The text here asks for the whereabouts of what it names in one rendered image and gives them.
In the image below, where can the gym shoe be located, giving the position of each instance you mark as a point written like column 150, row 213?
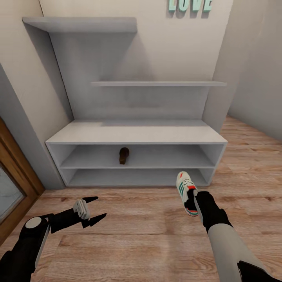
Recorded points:
column 186, row 187

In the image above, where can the door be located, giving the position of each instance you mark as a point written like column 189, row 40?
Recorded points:
column 20, row 187

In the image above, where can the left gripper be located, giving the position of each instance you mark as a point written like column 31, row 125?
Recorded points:
column 71, row 218

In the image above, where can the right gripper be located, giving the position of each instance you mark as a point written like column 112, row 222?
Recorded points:
column 190, row 204

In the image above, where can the sandal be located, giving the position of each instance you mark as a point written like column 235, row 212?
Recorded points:
column 124, row 152

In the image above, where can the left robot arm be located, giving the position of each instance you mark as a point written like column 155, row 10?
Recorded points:
column 19, row 264

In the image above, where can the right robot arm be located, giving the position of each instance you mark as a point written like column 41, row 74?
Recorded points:
column 235, row 262

